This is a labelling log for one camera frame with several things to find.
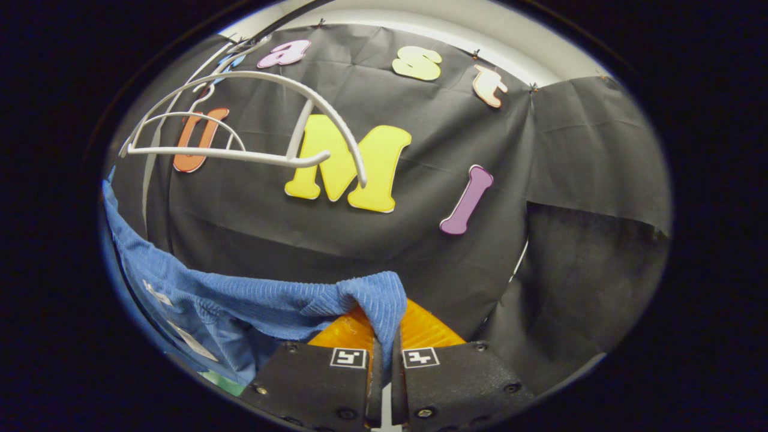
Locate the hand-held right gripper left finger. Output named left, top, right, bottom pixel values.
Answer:
left=240, top=306, right=382, bottom=430

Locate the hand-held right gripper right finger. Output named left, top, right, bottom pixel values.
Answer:
left=391, top=299, right=535, bottom=431

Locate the green laundry hamper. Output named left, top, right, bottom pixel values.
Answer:
left=201, top=370, right=247, bottom=397

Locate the blue corduroy jacket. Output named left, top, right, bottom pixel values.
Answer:
left=101, top=180, right=409, bottom=388

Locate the white plastic clothes hanger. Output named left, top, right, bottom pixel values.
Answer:
left=119, top=36, right=368, bottom=188
left=129, top=110, right=247, bottom=154

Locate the black backdrop cloth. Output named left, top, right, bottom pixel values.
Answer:
left=105, top=24, right=673, bottom=398

